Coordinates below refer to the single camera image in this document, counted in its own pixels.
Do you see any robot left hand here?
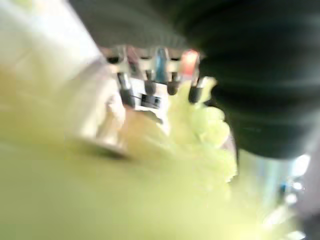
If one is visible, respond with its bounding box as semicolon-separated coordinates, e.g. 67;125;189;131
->
69;0;320;210

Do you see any green grape bunch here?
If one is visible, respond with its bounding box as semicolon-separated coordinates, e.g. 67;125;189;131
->
159;76;241;193

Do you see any white box with black label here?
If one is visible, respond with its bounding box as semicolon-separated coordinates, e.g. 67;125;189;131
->
129;78;169;112

